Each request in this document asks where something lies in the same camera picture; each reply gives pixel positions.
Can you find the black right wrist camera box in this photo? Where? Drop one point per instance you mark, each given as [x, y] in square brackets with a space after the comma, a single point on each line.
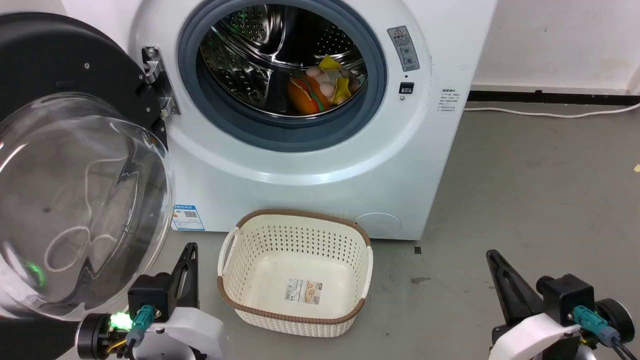
[567, 297]

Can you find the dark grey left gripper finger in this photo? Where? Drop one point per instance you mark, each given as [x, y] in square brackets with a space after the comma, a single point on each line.
[178, 285]
[193, 285]

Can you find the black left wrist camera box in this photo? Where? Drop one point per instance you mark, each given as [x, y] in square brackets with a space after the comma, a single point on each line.
[150, 296]

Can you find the orange plush hamburger toy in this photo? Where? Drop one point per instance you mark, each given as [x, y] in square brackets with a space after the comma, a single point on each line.
[306, 96]

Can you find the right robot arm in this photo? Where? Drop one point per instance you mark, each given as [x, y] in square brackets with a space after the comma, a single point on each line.
[617, 320]

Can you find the metal door hinge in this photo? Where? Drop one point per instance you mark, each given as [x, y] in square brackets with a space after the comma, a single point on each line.
[159, 80]

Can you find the small printed text label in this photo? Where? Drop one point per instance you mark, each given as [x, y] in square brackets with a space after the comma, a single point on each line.
[448, 101]

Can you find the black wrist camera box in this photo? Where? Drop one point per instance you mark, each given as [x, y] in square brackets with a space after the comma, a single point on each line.
[150, 296]
[567, 297]

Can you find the yellow and beige plush doll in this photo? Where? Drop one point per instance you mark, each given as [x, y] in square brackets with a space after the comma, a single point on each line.
[336, 79]

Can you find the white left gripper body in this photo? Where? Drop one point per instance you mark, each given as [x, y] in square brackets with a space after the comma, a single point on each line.
[192, 332]

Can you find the cream plastic laundry basket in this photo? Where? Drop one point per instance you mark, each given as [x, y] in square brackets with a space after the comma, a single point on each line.
[295, 280]

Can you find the paper label inside basket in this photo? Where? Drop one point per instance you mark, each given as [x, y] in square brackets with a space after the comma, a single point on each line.
[303, 290]

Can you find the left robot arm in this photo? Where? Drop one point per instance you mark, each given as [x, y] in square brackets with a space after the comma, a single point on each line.
[60, 337]

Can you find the black washing machine door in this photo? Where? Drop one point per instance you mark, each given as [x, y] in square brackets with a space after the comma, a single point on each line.
[75, 200]

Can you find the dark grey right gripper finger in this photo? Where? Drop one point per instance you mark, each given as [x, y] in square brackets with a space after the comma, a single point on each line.
[512, 287]

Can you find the round drain filter cover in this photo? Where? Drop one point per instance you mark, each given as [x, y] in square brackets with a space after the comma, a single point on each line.
[379, 225]

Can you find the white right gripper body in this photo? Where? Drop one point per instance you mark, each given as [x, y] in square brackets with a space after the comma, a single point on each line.
[535, 337]

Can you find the blue energy label sticker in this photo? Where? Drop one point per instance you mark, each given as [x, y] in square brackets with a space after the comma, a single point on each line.
[188, 218]

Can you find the stainless steel washer drum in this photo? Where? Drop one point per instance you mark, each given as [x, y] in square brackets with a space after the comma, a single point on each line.
[260, 55]

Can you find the black door latch slot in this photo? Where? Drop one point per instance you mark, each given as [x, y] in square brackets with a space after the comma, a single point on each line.
[406, 88]

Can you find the white front-load washing machine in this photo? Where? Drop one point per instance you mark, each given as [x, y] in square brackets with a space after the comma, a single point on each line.
[310, 170]

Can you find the grey warning label sticker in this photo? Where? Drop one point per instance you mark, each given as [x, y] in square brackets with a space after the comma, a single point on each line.
[404, 48]

